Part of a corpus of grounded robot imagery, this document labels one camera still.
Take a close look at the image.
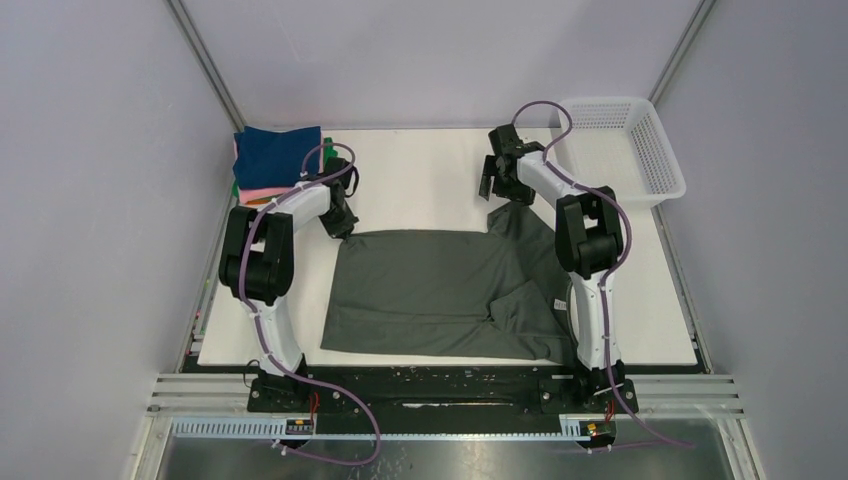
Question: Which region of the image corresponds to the dark grey t-shirt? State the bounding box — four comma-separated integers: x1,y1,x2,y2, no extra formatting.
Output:
322,203,576,367

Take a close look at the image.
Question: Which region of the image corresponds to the folded green t-shirt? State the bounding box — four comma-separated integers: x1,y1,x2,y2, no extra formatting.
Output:
231,147,337,205

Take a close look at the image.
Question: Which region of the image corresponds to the folded pink t-shirt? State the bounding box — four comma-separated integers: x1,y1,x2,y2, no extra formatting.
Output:
233,135,319,204

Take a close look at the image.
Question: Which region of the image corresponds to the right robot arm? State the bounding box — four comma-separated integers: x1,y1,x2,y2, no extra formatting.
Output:
479,124,629,412

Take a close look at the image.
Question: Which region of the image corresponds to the white plastic basket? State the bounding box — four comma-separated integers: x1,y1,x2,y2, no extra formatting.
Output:
554,96,687,209

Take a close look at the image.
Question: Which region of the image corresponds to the white slotted cable duct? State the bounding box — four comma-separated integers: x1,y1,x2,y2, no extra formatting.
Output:
170,415,611,444

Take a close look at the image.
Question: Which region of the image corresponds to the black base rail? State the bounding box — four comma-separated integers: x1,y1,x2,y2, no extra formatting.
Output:
182,354,707,439

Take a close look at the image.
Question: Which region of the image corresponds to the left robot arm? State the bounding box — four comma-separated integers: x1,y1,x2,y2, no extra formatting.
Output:
218,157,359,411

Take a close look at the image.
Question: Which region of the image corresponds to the folded navy blue t-shirt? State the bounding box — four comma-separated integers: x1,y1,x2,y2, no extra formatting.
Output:
232,126,323,190

